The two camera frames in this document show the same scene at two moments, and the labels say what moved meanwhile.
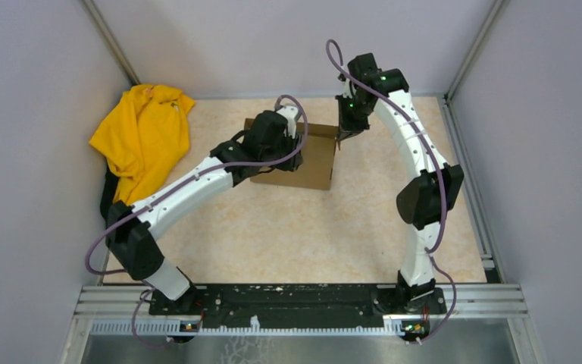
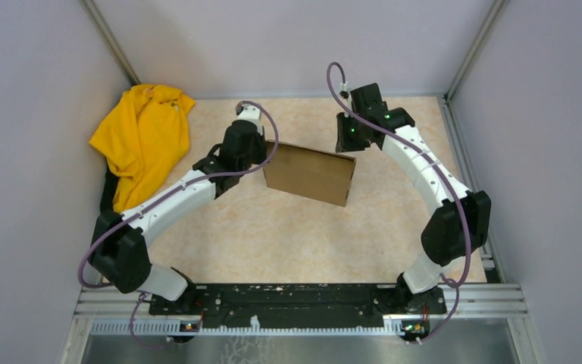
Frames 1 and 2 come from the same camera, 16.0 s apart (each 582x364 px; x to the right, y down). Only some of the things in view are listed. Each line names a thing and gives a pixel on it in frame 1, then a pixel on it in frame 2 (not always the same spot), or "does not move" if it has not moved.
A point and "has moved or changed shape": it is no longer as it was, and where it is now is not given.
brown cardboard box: [317, 170] has moved or changed shape
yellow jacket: [142, 136] does not move
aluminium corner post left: [131, 74] does not move
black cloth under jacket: [107, 193] does not move
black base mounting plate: [286, 305] does not move
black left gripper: [292, 163] to [261, 140]
